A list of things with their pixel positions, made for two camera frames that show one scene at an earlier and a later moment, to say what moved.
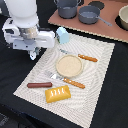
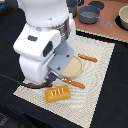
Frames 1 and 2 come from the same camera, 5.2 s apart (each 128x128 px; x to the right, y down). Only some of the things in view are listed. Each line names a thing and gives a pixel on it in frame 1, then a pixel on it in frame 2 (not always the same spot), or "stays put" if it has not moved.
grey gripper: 30,38 to 61,57
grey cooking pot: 67,9 stays put
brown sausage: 39,85 stays put
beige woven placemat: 82,104 stays put
